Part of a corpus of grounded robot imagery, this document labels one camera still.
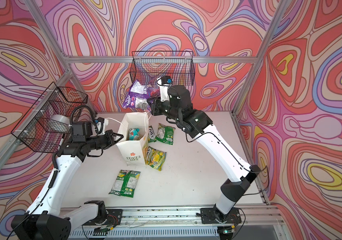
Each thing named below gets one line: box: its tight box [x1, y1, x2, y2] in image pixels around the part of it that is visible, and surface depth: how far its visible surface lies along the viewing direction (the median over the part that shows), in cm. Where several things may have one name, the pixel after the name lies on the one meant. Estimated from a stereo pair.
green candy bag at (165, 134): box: [155, 123, 176, 145], surface depth 104 cm
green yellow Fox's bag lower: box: [145, 146, 167, 171], surface depth 93 cm
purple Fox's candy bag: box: [122, 79, 160, 112], surface depth 63 cm
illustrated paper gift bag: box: [116, 112, 149, 165], surface depth 80 cm
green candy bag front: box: [108, 169, 141, 198], surface depth 84 cm
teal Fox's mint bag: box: [129, 128, 141, 141], surface depth 86 cm
